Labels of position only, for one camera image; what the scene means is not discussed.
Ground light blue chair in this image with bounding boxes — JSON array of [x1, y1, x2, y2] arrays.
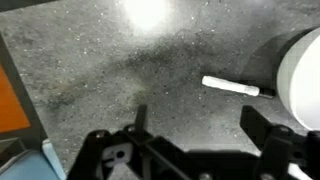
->
[[0, 138, 68, 180]]

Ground white bowl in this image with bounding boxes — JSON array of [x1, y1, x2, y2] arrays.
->
[[276, 26, 320, 132]]

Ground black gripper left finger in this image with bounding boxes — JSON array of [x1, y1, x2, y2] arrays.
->
[[134, 104, 149, 135]]

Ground white marker with black cap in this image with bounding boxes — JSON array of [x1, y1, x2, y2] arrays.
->
[[201, 75, 277, 100]]

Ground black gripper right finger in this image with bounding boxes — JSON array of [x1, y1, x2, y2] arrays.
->
[[239, 105, 278, 152]]

